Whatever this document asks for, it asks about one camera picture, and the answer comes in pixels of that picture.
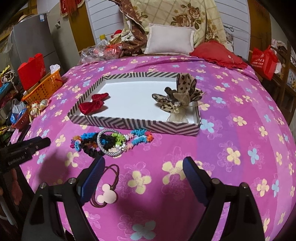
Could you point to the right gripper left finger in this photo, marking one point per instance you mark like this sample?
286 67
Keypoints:
43 220

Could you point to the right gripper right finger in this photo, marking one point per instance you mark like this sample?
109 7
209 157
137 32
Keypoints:
243 220

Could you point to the maroon hair tie pink charm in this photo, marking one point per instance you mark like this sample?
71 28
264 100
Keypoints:
105 193

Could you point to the black scrunchie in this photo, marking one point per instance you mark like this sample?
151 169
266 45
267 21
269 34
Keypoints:
91 145

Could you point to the red satin bow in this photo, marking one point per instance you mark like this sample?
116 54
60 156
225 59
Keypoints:
96 103

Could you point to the leopard print bow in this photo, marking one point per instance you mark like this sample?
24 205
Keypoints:
177 101

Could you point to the red small basket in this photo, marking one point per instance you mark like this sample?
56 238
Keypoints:
22 122

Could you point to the painted egg ornaments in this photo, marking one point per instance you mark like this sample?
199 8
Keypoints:
36 108

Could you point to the orange plastic basket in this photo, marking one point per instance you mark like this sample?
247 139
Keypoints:
45 89

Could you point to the red gift bag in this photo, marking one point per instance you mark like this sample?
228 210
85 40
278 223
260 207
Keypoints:
32 71

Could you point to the white tissue paper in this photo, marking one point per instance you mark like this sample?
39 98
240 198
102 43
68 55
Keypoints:
54 68

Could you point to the striped shallow cardboard box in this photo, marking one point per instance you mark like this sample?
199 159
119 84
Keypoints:
130 104

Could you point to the pink floral bedspread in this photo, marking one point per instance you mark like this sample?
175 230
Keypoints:
243 138

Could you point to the clear plastic bag clutter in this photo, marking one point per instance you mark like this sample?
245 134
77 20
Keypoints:
101 52

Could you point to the wooden shelf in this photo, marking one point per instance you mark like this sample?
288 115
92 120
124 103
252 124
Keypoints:
284 93

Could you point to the santa plush toy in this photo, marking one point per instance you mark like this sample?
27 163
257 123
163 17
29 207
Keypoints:
116 37

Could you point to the red shopping bag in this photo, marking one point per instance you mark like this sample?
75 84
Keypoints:
264 62

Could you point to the red cushion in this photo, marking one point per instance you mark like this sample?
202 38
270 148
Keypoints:
214 52

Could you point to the white small pillow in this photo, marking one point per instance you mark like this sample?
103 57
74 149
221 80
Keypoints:
169 40

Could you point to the floral beige quilt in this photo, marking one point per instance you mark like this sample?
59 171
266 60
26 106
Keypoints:
202 15

